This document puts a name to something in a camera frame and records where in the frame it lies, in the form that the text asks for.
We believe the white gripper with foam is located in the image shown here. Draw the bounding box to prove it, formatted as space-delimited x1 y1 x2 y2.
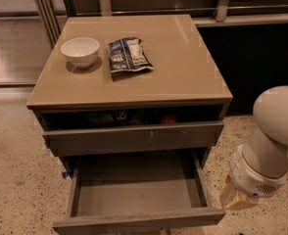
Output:
219 145 286 211

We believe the grey drawer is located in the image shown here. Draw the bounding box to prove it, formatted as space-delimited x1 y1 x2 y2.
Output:
53 149 225 235
43 105 223 157

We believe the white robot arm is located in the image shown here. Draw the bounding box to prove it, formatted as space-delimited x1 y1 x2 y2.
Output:
220 86 288 211

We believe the orange fruit in drawer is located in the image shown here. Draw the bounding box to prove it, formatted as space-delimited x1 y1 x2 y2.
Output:
160 114 177 124

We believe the grey drawer cabinet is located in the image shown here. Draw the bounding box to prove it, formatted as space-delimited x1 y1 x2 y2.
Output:
27 15 232 170

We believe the dark packet in top drawer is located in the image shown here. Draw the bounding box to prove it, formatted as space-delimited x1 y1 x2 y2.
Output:
87 110 142 126

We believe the grey top drawer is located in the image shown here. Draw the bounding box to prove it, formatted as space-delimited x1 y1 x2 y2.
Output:
43 105 223 157

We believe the blue white snack bag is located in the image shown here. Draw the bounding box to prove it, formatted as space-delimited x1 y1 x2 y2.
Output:
106 37 154 73

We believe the blue tape piece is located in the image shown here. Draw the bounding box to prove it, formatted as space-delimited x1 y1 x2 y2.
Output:
62 171 69 178

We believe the white ceramic bowl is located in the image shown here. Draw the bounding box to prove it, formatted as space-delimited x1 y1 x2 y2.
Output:
61 37 100 69

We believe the metal railing frame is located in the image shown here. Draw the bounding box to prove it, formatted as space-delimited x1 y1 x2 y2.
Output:
34 0 288 42

